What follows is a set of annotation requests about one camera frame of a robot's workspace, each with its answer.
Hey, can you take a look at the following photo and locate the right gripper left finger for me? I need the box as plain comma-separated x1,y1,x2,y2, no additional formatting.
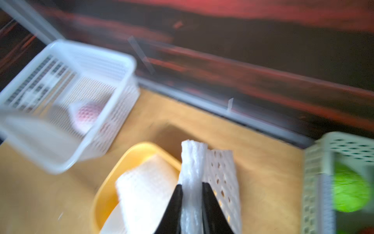
154,184,183,234

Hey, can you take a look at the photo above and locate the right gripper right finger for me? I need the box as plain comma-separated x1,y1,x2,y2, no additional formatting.
202,182,234,234

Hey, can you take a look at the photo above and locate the white foam net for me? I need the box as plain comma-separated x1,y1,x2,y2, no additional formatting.
178,140,242,234
116,155,178,234

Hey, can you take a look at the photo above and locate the red apple netted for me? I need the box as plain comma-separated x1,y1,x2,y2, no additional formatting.
68,101,104,135

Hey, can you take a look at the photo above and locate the yellow plastic tub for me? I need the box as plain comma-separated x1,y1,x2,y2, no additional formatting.
90,142,181,234

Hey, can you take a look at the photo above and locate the green plastic mesh basket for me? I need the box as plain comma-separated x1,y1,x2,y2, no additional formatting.
300,132,374,234

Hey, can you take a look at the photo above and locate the white plastic mesh basket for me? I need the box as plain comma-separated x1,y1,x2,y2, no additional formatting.
1,40,140,175

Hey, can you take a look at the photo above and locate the left aluminium frame post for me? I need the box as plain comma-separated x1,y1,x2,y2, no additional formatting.
1,0,65,45

